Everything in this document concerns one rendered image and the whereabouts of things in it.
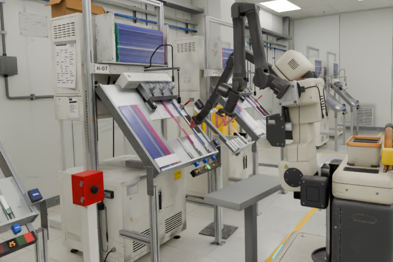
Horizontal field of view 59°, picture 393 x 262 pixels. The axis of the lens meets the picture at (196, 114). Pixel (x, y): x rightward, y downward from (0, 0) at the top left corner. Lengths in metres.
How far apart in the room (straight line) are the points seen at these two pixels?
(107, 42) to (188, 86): 1.41
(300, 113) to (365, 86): 7.86
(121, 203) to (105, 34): 1.11
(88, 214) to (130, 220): 0.54
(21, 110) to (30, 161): 0.51
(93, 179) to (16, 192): 0.42
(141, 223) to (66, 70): 1.17
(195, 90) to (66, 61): 1.48
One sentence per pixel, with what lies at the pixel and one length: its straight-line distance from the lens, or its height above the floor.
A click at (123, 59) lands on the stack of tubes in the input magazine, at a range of 2.46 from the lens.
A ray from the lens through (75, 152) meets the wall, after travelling 4.12.
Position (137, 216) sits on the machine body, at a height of 0.35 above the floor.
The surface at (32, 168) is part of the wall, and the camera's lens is 3.85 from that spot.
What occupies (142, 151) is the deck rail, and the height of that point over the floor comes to 0.83.
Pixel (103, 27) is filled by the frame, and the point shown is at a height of 1.62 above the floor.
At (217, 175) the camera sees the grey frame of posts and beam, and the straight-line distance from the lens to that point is 2.67.
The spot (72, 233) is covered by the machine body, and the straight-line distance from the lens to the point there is 2.81.
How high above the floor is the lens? 1.21
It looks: 5 degrees down
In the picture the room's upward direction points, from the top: 2 degrees counter-clockwise
